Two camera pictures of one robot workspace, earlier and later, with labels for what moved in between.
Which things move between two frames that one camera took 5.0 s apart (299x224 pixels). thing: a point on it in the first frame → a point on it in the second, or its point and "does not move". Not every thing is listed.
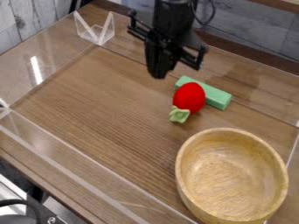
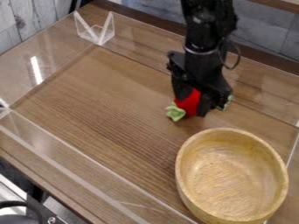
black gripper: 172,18 → 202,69
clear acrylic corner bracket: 96,33 does not move
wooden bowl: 231,178 does not move
